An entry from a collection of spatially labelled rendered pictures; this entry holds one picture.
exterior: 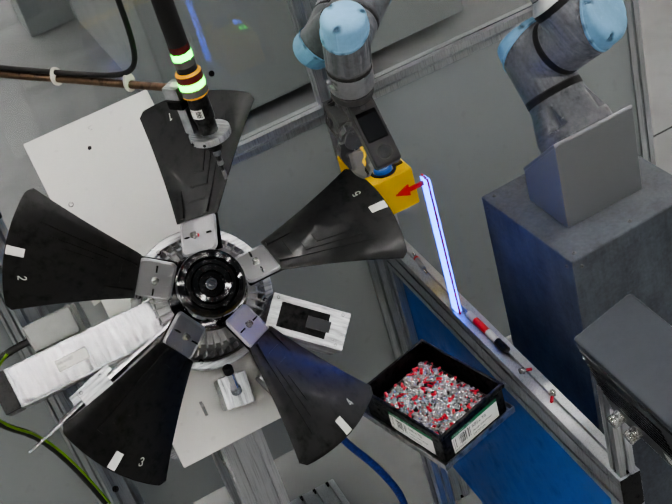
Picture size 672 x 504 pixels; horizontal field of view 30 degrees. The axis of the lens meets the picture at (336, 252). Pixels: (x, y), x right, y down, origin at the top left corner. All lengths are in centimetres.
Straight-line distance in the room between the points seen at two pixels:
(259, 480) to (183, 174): 71
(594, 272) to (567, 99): 33
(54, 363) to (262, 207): 91
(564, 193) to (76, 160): 93
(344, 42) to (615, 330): 59
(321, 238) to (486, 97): 109
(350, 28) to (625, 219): 75
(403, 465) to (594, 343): 166
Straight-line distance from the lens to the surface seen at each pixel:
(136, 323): 230
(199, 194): 222
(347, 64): 197
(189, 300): 214
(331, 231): 223
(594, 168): 239
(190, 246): 223
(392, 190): 256
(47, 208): 217
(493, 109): 324
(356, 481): 343
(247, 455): 258
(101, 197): 245
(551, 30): 232
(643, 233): 243
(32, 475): 325
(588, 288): 240
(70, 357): 230
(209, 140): 205
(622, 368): 179
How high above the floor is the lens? 247
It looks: 36 degrees down
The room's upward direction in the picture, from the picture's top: 17 degrees counter-clockwise
